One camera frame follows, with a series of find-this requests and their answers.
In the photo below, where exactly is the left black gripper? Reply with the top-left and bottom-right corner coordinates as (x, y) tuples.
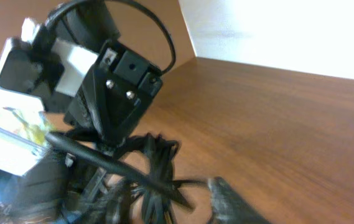
(44, 39), (164, 147)

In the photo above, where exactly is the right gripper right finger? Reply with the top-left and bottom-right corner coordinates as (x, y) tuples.
(207, 177), (270, 224)

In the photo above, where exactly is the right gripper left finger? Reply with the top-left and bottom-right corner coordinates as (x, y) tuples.
(55, 177), (133, 224)

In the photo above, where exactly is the thick black USB cable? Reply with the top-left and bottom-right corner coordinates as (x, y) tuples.
(44, 131), (196, 224)

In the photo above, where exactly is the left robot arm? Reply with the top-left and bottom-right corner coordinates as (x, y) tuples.
(46, 1), (164, 145)

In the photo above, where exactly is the left camera black cable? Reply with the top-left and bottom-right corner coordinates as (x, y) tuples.
(44, 0), (177, 75)

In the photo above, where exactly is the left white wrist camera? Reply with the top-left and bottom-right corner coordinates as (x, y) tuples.
(0, 17), (98, 101)

